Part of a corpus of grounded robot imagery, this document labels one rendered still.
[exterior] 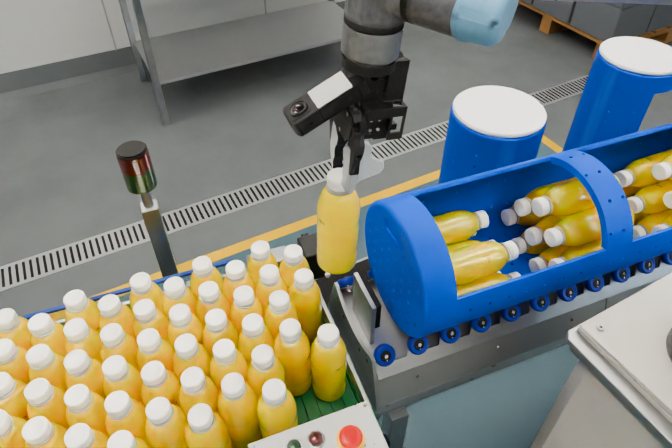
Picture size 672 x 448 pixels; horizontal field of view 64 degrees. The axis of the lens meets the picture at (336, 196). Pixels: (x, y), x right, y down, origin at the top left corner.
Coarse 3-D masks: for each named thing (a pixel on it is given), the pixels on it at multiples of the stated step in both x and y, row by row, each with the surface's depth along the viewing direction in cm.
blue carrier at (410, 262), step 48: (624, 144) 133; (432, 192) 117; (480, 192) 125; (528, 192) 131; (384, 240) 108; (432, 240) 97; (480, 240) 129; (624, 240) 108; (384, 288) 116; (432, 288) 96; (528, 288) 104
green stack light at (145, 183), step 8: (152, 168) 114; (128, 176) 112; (136, 176) 112; (144, 176) 113; (152, 176) 115; (128, 184) 114; (136, 184) 113; (144, 184) 114; (152, 184) 116; (136, 192) 115; (144, 192) 115
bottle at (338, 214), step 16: (336, 192) 81; (352, 192) 83; (320, 208) 83; (336, 208) 82; (352, 208) 82; (320, 224) 85; (336, 224) 83; (352, 224) 84; (320, 240) 88; (336, 240) 86; (352, 240) 87; (320, 256) 90; (336, 256) 88; (352, 256) 90; (336, 272) 91
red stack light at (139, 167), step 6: (144, 156) 111; (120, 162) 110; (126, 162) 109; (132, 162) 109; (138, 162) 110; (144, 162) 111; (150, 162) 113; (120, 168) 112; (126, 168) 110; (132, 168) 110; (138, 168) 111; (144, 168) 112; (150, 168) 113; (126, 174) 112; (132, 174) 111; (138, 174) 112
